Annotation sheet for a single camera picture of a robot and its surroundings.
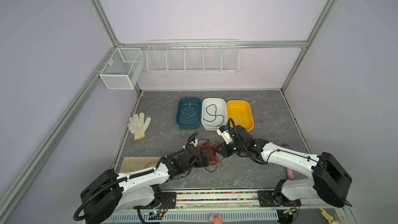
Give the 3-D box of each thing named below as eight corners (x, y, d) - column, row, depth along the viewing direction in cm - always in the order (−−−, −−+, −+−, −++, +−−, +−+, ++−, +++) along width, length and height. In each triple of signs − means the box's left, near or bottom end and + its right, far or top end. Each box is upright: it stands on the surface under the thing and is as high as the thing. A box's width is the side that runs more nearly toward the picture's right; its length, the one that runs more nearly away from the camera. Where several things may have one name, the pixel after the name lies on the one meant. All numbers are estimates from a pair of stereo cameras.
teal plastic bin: (175, 129, 101) (173, 125, 97) (179, 102, 117) (177, 97, 112) (200, 129, 101) (200, 125, 97) (201, 102, 116) (201, 97, 112)
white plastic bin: (201, 131, 100) (200, 126, 95) (201, 103, 116) (201, 97, 111) (228, 131, 100) (229, 126, 95) (225, 103, 116) (226, 97, 111)
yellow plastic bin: (228, 133, 99) (229, 128, 94) (225, 106, 114) (226, 100, 109) (253, 133, 99) (256, 128, 94) (247, 106, 114) (249, 100, 109)
